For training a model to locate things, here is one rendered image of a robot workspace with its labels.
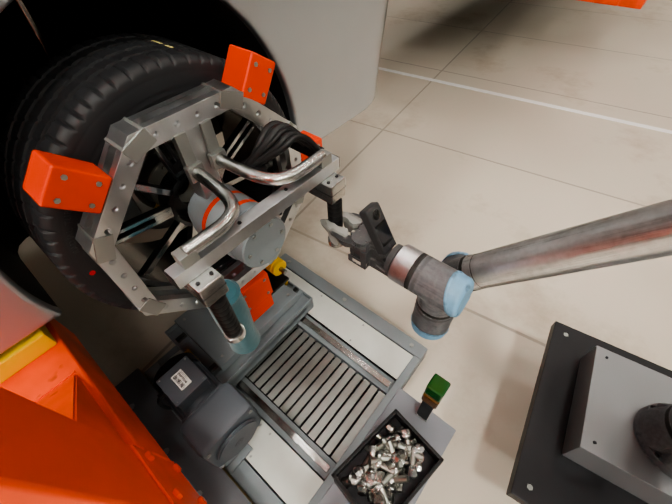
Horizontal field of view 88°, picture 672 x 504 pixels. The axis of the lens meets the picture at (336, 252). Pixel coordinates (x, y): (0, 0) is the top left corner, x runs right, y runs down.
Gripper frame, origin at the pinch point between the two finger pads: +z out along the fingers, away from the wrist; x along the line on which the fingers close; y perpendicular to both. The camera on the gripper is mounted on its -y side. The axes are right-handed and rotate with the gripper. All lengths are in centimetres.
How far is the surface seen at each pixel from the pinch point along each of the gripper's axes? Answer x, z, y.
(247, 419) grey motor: -43, -2, 47
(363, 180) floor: 102, 64, 83
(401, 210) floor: 93, 29, 83
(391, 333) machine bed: 19, -13, 75
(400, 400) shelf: -14, -34, 38
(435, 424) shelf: -13, -44, 38
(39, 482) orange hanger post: -60, -18, -23
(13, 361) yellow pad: -69, 33, 11
